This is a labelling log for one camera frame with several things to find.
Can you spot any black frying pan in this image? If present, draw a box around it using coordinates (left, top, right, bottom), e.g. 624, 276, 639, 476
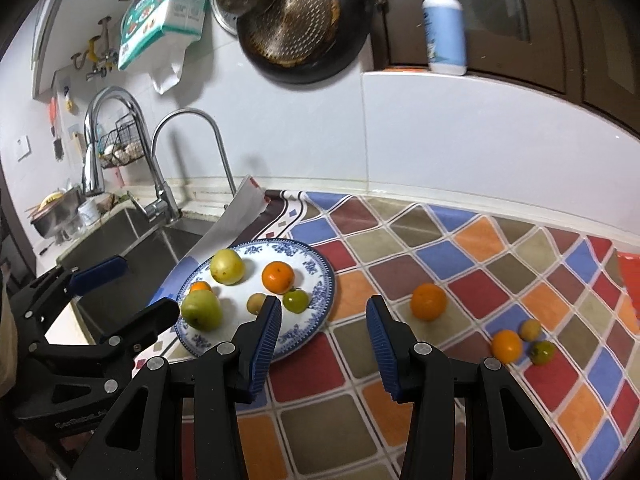
236, 0, 373, 85

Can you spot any teal paper towel pack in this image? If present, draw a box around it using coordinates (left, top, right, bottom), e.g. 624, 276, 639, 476
117, 0, 213, 72

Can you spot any yellow apple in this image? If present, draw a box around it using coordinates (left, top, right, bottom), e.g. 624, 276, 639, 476
209, 248, 246, 286

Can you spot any tall chrome pull-down faucet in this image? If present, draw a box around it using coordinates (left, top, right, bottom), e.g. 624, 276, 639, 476
81, 86, 181, 226

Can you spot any black wire basket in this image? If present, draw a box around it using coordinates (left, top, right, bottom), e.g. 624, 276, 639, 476
95, 114, 151, 170

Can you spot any yellow wall hook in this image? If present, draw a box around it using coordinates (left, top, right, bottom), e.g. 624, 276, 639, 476
70, 20, 118, 81

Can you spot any blue patterned white plate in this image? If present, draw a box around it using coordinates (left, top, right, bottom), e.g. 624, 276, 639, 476
175, 239, 337, 358

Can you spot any stainless steel sink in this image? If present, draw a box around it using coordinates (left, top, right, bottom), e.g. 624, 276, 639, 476
57, 207, 221, 346

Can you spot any white pump bottle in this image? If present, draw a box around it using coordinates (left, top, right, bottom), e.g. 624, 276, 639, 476
421, 0, 468, 76

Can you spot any dark wooden cabinet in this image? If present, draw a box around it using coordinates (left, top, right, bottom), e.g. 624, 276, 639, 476
357, 0, 640, 136

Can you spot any white cup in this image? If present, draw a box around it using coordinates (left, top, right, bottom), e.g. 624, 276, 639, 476
77, 199, 103, 226

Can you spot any colourful checkered tablecloth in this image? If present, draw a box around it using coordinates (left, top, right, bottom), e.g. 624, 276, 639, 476
132, 176, 640, 480

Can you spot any green tomato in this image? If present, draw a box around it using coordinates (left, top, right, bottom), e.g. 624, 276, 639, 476
530, 340, 556, 365
283, 288, 311, 314

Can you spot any metal bowl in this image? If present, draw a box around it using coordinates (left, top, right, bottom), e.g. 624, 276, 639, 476
30, 187, 83, 241

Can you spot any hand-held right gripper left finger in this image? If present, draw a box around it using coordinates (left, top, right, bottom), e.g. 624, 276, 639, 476
70, 295, 283, 480

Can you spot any green apple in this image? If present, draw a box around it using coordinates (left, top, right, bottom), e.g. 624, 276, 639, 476
180, 290, 223, 332

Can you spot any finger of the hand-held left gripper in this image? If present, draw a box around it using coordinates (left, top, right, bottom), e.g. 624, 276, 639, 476
10, 255, 128, 333
30, 297, 181, 366

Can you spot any thin gooseneck faucet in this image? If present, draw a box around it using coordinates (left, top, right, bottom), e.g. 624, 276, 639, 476
150, 108, 237, 197

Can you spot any white hanging plastic bag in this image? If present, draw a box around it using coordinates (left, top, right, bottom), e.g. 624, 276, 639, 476
150, 42, 193, 95

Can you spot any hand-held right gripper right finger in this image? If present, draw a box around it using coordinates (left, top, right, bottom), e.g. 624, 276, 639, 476
365, 295, 566, 480

